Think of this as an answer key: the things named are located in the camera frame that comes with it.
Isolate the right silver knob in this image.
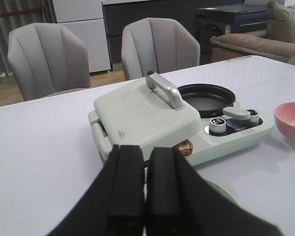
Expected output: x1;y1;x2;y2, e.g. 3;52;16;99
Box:
247;109;259;124

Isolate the green pan handle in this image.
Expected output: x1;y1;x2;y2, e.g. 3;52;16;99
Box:
222;107;251;120

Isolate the white refrigerator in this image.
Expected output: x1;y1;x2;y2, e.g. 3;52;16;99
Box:
52;0;111;72

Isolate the silver knob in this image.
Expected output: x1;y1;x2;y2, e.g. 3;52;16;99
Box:
209;118;227;134
247;109;259;124

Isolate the green breakfast maker lid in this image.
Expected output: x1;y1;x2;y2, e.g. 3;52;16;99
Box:
88;71;201;150

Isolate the left grey chair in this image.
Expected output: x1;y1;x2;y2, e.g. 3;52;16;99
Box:
7;23;90;101

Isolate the black appliance cabinet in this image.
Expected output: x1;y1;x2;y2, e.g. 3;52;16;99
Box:
195;4;267;53

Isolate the light green round plate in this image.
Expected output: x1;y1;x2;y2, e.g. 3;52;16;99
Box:
142;179;240;209

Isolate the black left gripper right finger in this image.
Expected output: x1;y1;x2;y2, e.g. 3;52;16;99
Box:
146;147;282;236

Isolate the beige sofa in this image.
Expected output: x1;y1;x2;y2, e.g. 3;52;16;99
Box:
210;1;295;65

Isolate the bread slice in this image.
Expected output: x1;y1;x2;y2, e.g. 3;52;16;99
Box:
144;139;193;168

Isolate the right grey chair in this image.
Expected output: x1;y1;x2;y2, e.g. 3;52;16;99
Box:
121;18;201;80

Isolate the grey chair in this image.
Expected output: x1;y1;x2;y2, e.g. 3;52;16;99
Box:
121;18;201;80
7;23;90;101

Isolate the pink bowl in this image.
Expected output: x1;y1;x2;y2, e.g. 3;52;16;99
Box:
274;102;295;141

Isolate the left silver knob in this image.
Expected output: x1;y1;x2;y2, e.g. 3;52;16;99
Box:
209;118;227;134

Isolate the black round frying pan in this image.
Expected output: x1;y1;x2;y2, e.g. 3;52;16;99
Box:
178;84;236;118

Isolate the red belt barrier stanchion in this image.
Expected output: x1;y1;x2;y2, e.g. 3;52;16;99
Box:
0;7;44;18

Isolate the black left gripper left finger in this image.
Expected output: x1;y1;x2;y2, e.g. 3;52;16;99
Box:
48;144;145;236

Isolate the dark kitchen counter cabinet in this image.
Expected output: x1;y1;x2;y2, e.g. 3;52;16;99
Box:
103;0;242;64

